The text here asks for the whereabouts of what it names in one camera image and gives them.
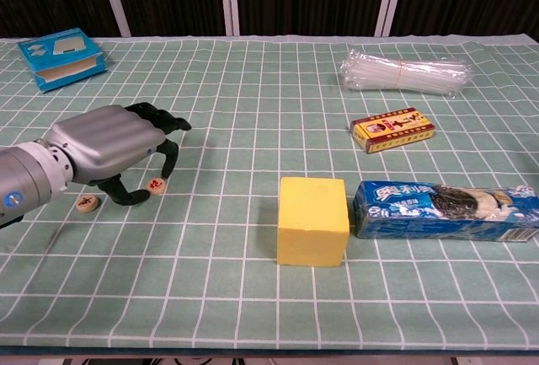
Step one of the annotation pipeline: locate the blue scale carton box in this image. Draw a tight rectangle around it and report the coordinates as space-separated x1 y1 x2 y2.
16 26 109 94

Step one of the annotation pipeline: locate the green checked tablecloth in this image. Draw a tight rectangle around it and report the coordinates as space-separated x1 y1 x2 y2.
0 34 539 352

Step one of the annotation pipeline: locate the small yellow red box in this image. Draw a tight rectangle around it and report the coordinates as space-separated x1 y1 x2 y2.
349 106 437 155

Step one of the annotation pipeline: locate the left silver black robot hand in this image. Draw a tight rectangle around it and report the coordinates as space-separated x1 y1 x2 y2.
45 101 192 207

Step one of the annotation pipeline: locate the round wooden chess piece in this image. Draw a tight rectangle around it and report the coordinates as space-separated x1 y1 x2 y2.
76 194 100 213
145 177 167 195

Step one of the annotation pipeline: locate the blue cookie package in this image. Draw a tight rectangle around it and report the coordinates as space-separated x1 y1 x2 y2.
351 180 539 244

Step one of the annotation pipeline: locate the yellow sponge block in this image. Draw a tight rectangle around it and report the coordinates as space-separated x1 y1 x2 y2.
276 176 351 268

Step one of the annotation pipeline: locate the bundle of clear plastic straws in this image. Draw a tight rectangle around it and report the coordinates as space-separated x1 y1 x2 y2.
339 46 472 100

